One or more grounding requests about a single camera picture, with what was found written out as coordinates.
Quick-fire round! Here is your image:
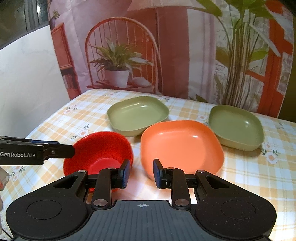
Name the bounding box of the person's hand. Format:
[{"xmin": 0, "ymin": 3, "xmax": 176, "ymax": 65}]
[{"xmin": 0, "ymin": 165, "xmax": 11, "ymax": 235}]

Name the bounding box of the red bowl on table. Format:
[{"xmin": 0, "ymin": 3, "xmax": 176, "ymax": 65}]
[{"xmin": 63, "ymin": 131, "xmax": 133, "ymax": 176}]

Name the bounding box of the green square plate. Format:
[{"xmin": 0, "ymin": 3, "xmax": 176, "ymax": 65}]
[
  {"xmin": 107, "ymin": 96, "xmax": 170, "ymax": 137},
  {"xmin": 208, "ymin": 105, "xmax": 264, "ymax": 151}
]

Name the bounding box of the checkered floral tablecloth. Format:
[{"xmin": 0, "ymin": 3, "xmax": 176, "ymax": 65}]
[{"xmin": 1, "ymin": 89, "xmax": 295, "ymax": 240}]

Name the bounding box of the printed room backdrop cloth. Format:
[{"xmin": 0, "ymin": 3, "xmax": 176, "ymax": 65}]
[{"xmin": 47, "ymin": 1, "xmax": 295, "ymax": 118}]

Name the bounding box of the orange square plate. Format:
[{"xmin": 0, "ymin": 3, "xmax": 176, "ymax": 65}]
[{"xmin": 140, "ymin": 120, "xmax": 224, "ymax": 179}]

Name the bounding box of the green square plate left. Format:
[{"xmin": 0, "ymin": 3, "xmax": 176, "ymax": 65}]
[{"xmin": 107, "ymin": 96, "xmax": 170, "ymax": 137}]

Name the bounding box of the green square plate right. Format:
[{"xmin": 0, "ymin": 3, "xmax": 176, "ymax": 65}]
[{"xmin": 208, "ymin": 105, "xmax": 264, "ymax": 151}]

